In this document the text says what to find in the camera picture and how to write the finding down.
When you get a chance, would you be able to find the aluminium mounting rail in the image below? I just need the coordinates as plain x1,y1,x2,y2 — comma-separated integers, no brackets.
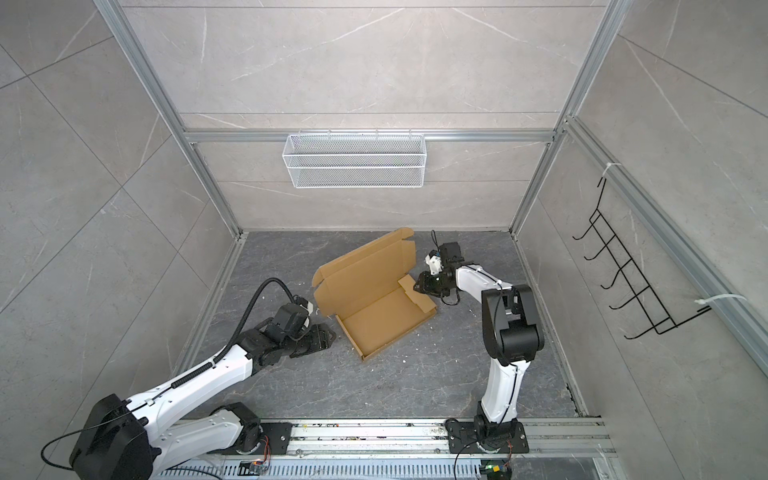
116,416,619,460

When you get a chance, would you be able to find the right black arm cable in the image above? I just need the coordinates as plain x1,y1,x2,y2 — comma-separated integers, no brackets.
428,230,523,421

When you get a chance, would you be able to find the white cable duct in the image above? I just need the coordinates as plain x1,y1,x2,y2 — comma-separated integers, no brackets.
155,458,483,479

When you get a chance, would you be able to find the brown cardboard box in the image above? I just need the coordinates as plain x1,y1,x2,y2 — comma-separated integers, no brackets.
312,228,437,361

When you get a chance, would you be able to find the black wire hook rack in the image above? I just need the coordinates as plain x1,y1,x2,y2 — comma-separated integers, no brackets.
572,178,712,341

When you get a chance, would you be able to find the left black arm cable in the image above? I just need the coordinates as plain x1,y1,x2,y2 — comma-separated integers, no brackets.
40,277,298,472

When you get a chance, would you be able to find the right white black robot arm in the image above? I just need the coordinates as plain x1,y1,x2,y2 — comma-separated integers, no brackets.
414,265,545,449

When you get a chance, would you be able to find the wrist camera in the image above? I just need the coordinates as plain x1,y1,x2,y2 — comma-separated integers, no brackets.
264,303,311,342
425,242,465,276

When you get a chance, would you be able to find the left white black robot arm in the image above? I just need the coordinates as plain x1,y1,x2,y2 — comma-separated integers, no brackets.
69,324,336,479

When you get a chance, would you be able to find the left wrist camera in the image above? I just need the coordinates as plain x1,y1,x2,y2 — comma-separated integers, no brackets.
264,303,311,342

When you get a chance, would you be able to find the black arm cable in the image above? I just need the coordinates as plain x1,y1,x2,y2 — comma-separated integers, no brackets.
428,230,523,421
40,277,298,472

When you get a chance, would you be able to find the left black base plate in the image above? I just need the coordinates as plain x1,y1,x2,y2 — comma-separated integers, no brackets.
213,421,293,455

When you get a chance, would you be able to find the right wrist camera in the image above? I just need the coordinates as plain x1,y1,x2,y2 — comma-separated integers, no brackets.
425,242,465,276

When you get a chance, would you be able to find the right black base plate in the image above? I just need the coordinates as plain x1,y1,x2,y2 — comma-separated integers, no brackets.
444,419,530,455

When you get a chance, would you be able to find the white wire mesh basket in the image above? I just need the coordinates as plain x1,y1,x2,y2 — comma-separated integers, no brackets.
282,133,428,189

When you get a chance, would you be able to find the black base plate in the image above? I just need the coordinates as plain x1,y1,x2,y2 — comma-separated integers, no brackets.
213,421,293,455
444,419,530,455

